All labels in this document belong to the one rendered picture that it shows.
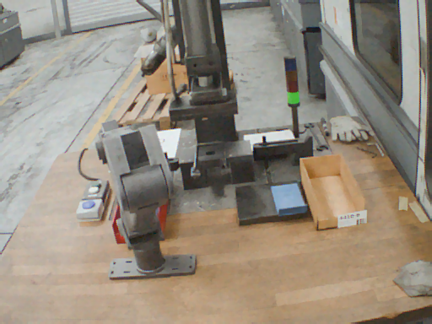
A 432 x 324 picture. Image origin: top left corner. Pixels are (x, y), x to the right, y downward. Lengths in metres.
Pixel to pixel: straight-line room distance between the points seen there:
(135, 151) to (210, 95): 0.48
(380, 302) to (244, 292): 0.29
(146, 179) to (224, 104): 0.55
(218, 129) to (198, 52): 0.41
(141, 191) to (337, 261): 0.48
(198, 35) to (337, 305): 0.73
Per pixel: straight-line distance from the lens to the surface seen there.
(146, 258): 1.07
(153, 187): 0.79
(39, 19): 11.54
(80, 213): 1.35
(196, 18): 1.25
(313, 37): 4.41
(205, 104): 1.31
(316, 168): 1.37
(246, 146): 1.41
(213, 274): 1.08
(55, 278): 1.18
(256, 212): 1.23
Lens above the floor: 1.58
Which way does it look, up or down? 26 degrees down
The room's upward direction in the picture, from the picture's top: 8 degrees counter-clockwise
